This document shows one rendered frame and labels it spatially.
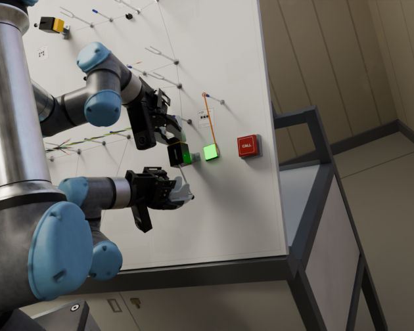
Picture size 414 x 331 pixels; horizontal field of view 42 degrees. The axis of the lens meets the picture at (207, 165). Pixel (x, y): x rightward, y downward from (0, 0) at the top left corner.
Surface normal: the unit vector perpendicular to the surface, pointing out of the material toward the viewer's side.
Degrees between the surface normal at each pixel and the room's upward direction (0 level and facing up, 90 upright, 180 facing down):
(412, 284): 0
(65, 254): 97
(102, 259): 90
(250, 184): 54
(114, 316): 90
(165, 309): 90
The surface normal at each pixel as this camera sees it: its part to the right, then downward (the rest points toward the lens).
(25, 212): 0.33, -0.30
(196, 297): -0.34, 0.49
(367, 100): 0.04, 0.38
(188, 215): -0.49, -0.11
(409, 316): -0.36, -0.86
